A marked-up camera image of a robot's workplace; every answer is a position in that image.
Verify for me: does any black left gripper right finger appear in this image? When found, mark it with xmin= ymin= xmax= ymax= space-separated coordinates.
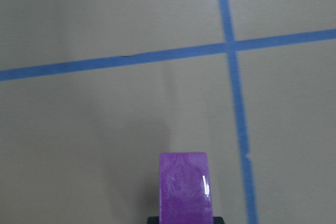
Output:
xmin=213 ymin=216 xmax=225 ymax=224

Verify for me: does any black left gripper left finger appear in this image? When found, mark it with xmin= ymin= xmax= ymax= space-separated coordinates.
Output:
xmin=146 ymin=216 xmax=160 ymax=224

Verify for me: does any purple trapezoid block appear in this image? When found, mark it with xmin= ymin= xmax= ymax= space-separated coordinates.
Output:
xmin=159 ymin=152 xmax=214 ymax=224

